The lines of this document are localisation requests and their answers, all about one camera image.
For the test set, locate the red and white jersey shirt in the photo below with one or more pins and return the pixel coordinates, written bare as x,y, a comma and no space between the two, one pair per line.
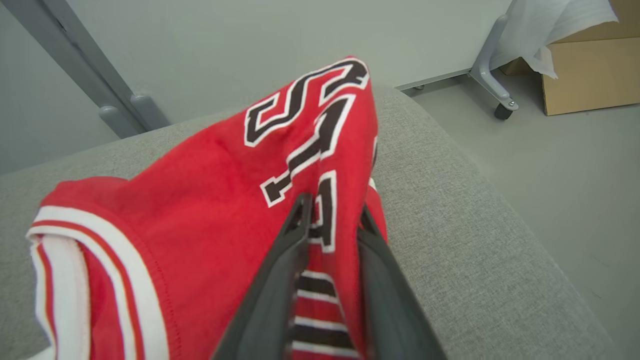
200,210

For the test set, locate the grey fabric sofa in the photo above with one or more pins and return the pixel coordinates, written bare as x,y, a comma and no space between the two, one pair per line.
475,250

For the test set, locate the white foam sheet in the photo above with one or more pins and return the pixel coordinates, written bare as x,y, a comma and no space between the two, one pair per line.
545,25

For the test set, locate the brown cardboard box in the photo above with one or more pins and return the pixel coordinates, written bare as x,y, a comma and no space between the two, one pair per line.
590,75

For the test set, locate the grey partition foot with caster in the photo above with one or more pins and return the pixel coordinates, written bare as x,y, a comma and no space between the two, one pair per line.
487,75

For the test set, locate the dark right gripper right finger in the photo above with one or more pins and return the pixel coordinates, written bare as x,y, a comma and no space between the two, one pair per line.
390,310

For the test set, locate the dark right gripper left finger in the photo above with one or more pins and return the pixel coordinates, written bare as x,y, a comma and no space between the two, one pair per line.
270,300

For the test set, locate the grey partition joint post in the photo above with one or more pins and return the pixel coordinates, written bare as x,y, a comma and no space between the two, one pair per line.
85,65

